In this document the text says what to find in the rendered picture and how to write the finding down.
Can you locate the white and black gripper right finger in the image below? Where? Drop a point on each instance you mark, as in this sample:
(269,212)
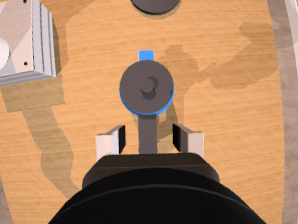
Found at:
(185,140)

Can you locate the blue kettle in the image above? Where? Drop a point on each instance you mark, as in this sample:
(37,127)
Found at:
(157,91)

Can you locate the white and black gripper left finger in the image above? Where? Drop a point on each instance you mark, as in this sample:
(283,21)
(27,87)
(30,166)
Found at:
(112,142)

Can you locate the black round disc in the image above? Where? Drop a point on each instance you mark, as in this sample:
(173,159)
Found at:
(155,7)

